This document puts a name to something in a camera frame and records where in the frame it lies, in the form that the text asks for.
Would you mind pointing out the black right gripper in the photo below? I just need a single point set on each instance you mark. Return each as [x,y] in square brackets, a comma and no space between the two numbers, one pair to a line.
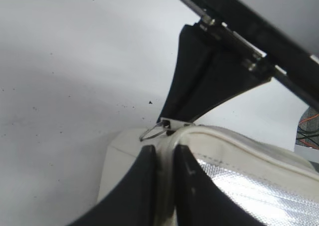
[213,66]

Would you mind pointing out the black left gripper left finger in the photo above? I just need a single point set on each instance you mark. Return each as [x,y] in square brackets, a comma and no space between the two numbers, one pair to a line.
[132,201]

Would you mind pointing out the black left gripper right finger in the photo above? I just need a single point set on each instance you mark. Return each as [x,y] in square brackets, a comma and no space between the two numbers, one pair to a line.
[198,201]

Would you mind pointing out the cream insulated lunch bag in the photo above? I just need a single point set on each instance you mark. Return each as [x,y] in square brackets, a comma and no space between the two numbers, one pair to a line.
[275,186]

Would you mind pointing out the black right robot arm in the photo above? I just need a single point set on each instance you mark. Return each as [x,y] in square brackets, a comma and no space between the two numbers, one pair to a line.
[293,66]

